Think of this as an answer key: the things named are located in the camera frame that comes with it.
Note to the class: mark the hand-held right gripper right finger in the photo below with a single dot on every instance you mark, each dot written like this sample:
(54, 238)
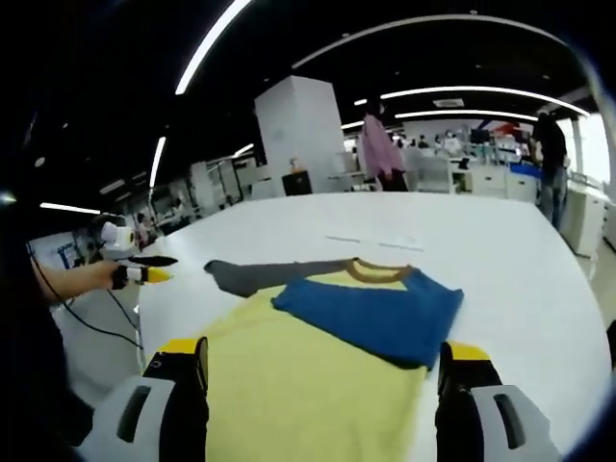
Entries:
(462, 409)

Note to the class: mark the white low cabinet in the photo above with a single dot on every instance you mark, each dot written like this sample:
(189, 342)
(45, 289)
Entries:
(584, 221)

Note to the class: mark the yellow blue grey garment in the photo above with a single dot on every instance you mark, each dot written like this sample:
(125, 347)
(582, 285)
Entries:
(289, 385)

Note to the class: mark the white ceiling light strip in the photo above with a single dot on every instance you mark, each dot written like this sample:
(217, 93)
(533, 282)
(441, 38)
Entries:
(157, 161)
(481, 90)
(212, 45)
(69, 208)

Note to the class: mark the person's dark clothing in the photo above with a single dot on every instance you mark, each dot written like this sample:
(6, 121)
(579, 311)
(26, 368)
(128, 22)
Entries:
(29, 361)

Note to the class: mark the black low cabinet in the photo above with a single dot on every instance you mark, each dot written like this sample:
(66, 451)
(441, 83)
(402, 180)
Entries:
(297, 184)

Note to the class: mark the white square pillar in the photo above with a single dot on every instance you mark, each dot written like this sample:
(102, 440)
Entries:
(298, 130)

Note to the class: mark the person's left hand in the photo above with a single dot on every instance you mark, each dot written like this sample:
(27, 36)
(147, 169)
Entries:
(103, 274)

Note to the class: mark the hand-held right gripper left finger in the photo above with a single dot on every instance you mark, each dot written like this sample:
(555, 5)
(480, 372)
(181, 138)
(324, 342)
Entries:
(178, 404)

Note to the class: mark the blue storage box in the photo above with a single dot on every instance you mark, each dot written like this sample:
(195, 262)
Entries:
(524, 169)

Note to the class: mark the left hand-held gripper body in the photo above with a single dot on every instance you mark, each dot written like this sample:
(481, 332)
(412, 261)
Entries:
(115, 243)

